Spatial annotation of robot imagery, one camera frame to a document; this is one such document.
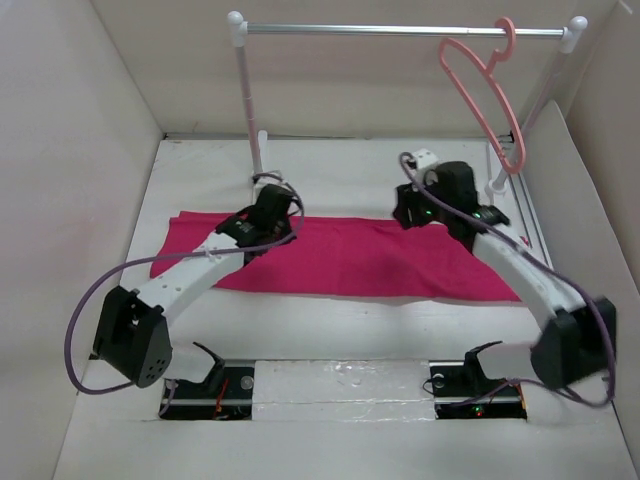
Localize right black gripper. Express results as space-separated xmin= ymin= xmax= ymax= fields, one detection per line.
xmin=393 ymin=172 xmax=453 ymax=229

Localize magenta trousers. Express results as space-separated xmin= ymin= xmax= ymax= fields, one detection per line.
xmin=149 ymin=209 xmax=531 ymax=304

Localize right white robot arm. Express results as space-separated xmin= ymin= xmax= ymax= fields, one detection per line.
xmin=393 ymin=152 xmax=616 ymax=394

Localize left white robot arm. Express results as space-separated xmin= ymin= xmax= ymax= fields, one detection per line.
xmin=92 ymin=184 xmax=302 ymax=397

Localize pink plastic hanger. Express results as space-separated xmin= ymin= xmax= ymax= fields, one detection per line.
xmin=438 ymin=16 xmax=526 ymax=174

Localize white clothes rack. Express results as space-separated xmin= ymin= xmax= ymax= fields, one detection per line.
xmin=226 ymin=11 xmax=589 ymax=198

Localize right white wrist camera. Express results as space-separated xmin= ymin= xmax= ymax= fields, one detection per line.
xmin=407 ymin=148 xmax=440 ymax=185

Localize aluminium rail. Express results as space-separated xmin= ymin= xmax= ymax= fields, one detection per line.
xmin=508 ymin=172 xmax=553 ymax=267

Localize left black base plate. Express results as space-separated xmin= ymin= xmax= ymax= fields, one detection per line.
xmin=159 ymin=361 xmax=255 ymax=421

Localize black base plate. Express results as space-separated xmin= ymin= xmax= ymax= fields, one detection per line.
xmin=159 ymin=361 xmax=255 ymax=421
xmin=422 ymin=364 xmax=528 ymax=420

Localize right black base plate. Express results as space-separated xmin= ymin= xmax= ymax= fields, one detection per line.
xmin=422 ymin=364 xmax=528 ymax=420

